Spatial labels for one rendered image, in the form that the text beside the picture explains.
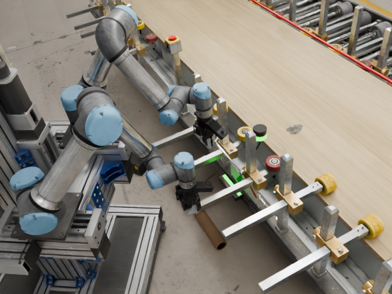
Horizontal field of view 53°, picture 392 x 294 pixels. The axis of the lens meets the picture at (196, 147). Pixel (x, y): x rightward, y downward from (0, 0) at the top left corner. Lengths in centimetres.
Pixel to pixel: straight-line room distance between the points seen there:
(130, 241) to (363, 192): 140
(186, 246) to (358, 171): 128
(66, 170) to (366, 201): 118
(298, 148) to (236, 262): 96
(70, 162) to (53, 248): 58
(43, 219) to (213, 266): 141
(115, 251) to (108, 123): 140
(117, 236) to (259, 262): 90
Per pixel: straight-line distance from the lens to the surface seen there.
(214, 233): 262
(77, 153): 131
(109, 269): 246
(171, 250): 268
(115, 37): 158
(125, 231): 258
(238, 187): 182
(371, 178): 187
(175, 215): 284
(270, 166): 184
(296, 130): 202
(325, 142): 199
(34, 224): 144
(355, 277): 190
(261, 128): 173
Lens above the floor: 225
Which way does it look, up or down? 43 degrees down
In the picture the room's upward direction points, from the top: 9 degrees counter-clockwise
